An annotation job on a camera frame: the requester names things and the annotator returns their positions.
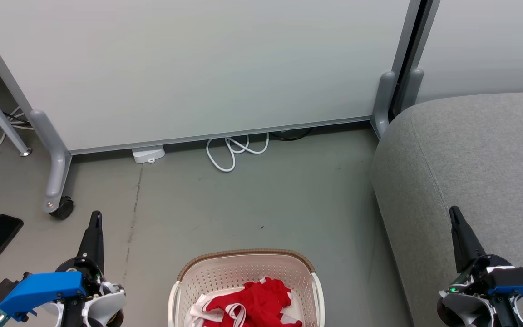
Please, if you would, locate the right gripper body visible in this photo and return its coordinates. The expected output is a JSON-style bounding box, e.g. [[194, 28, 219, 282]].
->
[[447, 253, 513, 297]]

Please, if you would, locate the grey partition foot with caster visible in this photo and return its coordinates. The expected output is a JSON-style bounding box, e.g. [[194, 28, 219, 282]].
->
[[29, 109, 73, 214]]

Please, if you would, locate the left blue camera mount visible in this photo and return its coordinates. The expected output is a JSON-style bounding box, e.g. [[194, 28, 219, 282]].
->
[[0, 271, 88, 322]]

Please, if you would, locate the black caster wheel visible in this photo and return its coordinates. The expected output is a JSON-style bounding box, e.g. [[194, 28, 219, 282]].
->
[[49, 196, 74, 221]]

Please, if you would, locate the red jersey with white stripes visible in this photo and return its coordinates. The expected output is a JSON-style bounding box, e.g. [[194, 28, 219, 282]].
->
[[188, 277, 303, 327]]

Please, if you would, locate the black cable under partition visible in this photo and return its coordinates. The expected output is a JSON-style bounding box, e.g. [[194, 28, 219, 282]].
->
[[271, 128, 313, 142]]

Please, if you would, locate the grey fabric sofa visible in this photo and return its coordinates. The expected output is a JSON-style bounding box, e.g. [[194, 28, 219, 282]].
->
[[370, 91, 523, 327]]

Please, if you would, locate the white perforated laundry basket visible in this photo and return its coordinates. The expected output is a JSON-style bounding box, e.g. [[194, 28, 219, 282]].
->
[[168, 248, 325, 327]]

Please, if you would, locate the coiled white cable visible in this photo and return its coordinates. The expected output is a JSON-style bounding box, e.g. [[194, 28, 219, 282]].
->
[[206, 133, 270, 173]]

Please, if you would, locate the short grey partition foot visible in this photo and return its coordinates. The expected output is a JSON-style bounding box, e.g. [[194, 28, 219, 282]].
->
[[371, 70, 397, 138], [400, 68, 424, 110]]

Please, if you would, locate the white partition panel narrow frame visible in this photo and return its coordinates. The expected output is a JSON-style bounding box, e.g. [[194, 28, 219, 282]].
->
[[409, 0, 523, 105]]

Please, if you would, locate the white power adapter box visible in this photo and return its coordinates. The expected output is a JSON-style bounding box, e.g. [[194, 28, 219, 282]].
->
[[132, 145, 166, 164]]

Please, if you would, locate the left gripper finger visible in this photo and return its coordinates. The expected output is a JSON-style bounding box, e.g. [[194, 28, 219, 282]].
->
[[77, 210, 105, 274]]

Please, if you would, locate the large white partition panel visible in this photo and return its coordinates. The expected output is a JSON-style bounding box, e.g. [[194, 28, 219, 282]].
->
[[0, 0, 421, 156]]

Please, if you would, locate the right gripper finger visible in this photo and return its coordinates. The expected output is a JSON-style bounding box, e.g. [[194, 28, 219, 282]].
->
[[449, 206, 487, 273]]

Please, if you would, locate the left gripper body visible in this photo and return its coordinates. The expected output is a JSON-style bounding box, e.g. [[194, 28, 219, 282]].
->
[[55, 257, 104, 297]]

